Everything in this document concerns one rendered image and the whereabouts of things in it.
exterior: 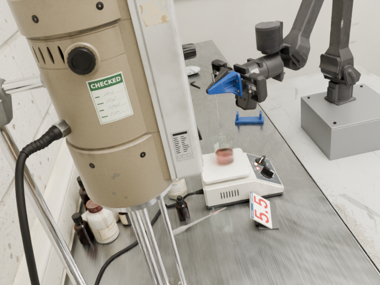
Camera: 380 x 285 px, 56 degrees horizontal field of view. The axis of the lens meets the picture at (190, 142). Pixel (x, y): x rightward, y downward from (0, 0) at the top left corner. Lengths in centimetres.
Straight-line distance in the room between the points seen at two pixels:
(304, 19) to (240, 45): 140
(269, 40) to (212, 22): 140
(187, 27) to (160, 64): 193
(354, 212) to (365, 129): 25
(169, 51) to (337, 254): 62
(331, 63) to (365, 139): 23
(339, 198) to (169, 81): 70
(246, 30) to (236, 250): 169
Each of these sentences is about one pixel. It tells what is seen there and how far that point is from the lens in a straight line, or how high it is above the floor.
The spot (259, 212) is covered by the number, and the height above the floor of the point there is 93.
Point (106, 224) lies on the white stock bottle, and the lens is 88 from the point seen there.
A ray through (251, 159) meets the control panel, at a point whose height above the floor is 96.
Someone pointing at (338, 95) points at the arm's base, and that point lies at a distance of 112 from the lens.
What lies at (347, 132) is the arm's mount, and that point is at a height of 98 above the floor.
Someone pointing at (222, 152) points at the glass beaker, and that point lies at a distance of 88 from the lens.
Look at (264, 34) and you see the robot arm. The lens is 86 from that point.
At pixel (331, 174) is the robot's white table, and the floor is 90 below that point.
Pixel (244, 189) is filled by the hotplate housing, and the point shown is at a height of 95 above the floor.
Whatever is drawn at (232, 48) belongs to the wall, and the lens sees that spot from 231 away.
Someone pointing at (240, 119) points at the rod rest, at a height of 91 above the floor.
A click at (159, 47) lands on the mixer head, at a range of 30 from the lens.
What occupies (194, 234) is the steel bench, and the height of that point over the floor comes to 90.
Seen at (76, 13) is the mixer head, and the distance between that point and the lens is 29.
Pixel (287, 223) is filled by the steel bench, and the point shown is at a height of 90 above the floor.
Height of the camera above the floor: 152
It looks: 31 degrees down
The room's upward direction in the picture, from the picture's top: 11 degrees counter-clockwise
